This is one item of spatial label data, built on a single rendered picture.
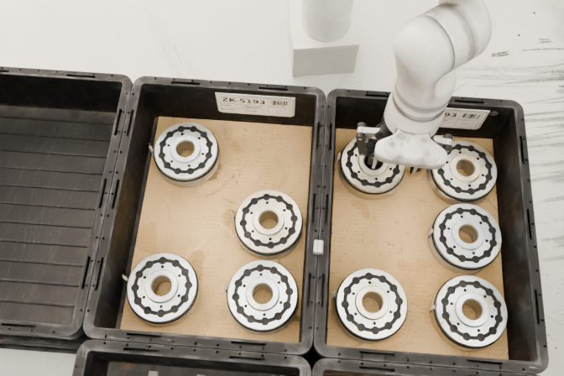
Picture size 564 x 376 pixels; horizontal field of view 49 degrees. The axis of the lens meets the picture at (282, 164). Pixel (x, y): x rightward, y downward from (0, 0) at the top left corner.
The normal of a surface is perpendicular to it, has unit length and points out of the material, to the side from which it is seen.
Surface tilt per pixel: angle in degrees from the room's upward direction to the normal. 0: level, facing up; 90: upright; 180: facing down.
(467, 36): 43
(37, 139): 0
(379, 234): 0
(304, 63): 90
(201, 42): 0
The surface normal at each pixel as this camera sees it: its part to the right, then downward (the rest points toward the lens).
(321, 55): 0.08, 0.91
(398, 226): 0.00, -0.41
